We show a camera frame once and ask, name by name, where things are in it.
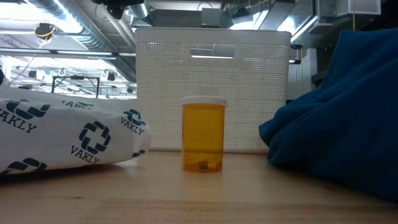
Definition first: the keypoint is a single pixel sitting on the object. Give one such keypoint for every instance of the white perforated plastic basket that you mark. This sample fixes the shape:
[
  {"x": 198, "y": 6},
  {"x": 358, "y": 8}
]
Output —
[{"x": 255, "y": 93}]

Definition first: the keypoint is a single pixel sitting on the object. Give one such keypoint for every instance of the black metal frame stand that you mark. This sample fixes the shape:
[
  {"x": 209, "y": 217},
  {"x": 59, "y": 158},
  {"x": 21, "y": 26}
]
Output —
[{"x": 76, "y": 77}]

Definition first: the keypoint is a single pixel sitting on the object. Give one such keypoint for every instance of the grey ceiling unit box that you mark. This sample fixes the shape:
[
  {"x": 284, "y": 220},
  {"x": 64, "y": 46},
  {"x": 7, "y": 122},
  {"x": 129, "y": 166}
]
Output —
[{"x": 211, "y": 17}]

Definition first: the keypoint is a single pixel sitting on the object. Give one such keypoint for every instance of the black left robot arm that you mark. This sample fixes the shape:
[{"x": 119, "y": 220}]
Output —
[{"x": 116, "y": 7}]

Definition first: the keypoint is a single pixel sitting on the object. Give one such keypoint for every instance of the silver ventilation duct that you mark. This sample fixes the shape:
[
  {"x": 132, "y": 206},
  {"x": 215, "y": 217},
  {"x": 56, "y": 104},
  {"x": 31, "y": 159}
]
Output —
[{"x": 102, "y": 34}]

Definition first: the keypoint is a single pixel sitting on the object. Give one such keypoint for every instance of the amber pill bottle white cap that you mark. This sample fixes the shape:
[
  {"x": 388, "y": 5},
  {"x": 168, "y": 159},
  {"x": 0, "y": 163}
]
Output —
[{"x": 203, "y": 130}]

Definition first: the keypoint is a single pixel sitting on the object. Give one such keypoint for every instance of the white Vakly printed pouch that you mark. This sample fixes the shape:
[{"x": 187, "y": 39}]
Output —
[{"x": 56, "y": 137}]

